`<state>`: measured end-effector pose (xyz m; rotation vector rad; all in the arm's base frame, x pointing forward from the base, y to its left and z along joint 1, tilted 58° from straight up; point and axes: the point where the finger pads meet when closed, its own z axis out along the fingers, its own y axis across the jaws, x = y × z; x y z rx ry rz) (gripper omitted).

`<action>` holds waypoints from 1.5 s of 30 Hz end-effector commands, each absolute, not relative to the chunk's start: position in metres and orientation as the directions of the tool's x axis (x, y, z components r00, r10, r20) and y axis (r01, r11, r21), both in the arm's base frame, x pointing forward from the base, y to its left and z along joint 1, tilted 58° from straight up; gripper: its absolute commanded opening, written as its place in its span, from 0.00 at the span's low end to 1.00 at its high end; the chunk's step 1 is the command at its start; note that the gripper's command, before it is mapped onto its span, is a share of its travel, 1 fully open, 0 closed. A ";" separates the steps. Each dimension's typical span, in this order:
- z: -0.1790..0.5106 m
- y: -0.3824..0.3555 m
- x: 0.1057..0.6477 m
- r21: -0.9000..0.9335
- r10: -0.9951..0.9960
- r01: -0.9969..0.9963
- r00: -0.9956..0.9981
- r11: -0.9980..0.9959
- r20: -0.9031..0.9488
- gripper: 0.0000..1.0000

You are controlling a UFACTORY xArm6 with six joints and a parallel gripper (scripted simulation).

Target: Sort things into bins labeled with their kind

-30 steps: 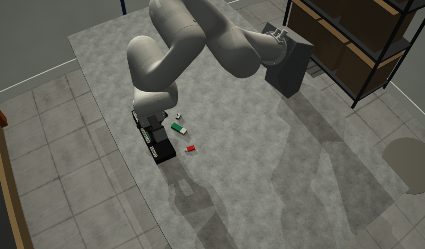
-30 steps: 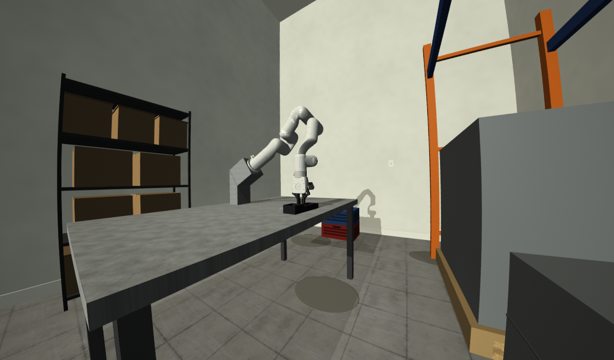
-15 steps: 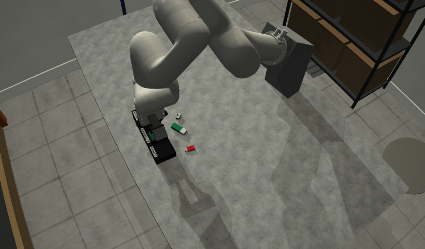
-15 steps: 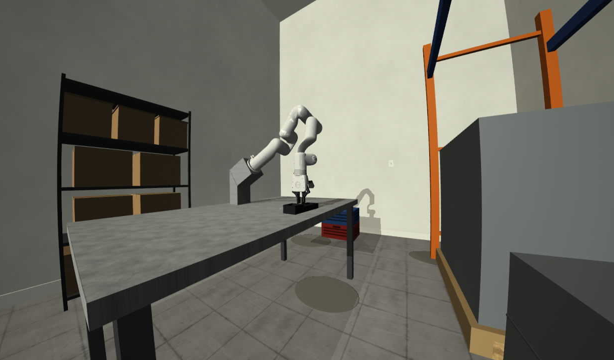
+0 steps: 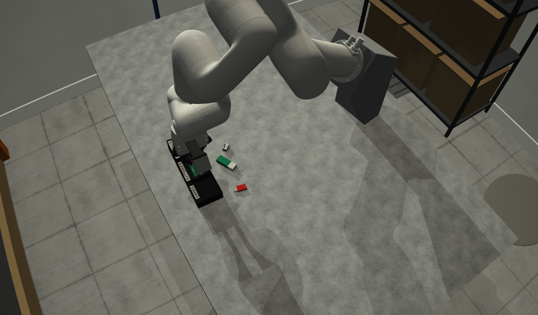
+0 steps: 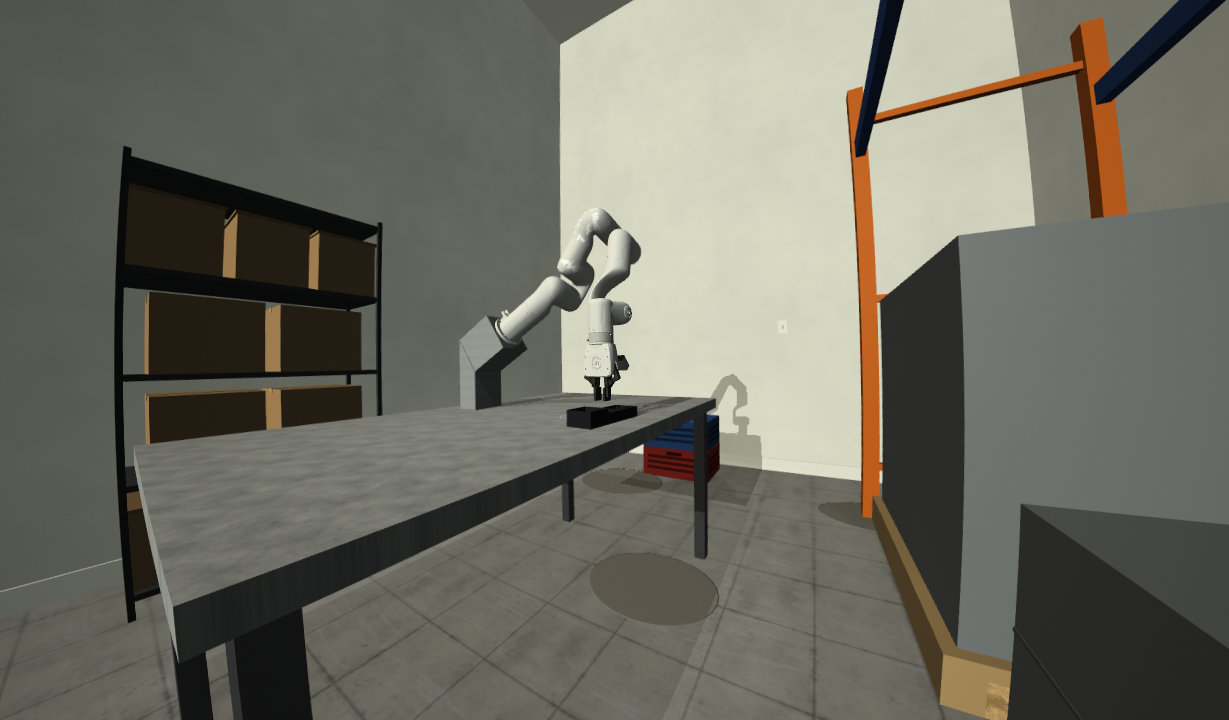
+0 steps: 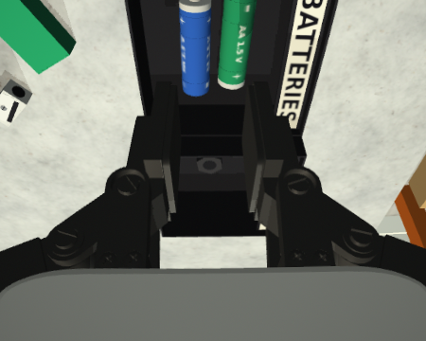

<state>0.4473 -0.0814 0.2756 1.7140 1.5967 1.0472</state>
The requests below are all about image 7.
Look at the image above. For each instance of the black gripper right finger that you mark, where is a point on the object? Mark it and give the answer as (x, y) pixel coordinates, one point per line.
(311, 225)

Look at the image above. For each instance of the green aa battery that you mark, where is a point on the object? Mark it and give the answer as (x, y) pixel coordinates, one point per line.
(237, 27)

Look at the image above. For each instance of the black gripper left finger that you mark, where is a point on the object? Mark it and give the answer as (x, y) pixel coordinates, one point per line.
(138, 200)

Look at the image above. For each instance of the blue aa battery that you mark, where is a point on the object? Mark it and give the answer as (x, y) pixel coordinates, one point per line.
(195, 39)

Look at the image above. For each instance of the grey hex nut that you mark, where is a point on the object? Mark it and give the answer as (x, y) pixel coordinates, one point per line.
(209, 165)

